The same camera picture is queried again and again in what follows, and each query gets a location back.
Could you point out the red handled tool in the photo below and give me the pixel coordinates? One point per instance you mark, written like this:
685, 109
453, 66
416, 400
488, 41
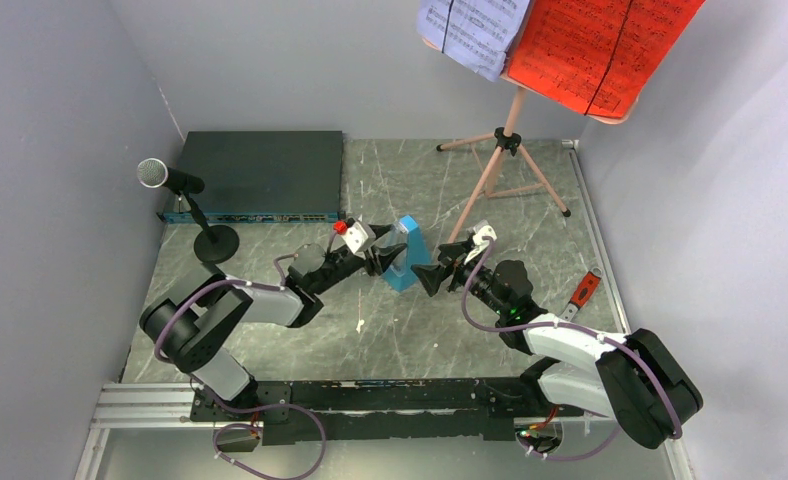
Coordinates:
584, 291

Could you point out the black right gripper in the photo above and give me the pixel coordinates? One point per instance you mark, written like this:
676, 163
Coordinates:
431, 276

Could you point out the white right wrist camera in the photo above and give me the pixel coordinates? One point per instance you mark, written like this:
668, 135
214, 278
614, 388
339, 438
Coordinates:
481, 235

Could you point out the blue metronome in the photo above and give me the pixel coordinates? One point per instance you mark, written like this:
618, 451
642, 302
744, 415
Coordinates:
417, 254

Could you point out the clear plastic metronome cover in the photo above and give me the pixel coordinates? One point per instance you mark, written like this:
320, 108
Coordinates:
393, 248

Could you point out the red sheet music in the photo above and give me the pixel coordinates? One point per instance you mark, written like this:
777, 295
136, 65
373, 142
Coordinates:
595, 57

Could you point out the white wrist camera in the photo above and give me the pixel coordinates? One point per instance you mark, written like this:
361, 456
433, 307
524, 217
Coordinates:
358, 236
481, 235

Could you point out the aluminium frame rail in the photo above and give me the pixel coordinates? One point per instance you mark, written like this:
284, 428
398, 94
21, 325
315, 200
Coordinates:
156, 424

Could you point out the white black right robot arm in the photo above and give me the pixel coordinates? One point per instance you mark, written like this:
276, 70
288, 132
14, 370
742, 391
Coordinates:
632, 379

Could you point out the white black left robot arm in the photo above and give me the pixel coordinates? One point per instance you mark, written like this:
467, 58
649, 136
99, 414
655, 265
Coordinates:
190, 323

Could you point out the blue sheet music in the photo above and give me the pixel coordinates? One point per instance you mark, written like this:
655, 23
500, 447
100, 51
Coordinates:
475, 34

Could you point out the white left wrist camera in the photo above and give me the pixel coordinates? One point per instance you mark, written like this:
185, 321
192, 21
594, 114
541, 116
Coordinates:
358, 236

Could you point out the black blue network switch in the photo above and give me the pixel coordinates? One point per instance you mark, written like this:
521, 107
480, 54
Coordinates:
266, 176

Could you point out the black microphone on round stand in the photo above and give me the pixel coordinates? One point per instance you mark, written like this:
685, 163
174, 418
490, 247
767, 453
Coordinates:
214, 244

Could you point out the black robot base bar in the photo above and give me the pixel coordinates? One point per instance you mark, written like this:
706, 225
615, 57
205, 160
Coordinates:
491, 408

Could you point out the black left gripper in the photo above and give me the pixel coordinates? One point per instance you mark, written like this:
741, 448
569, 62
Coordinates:
382, 258

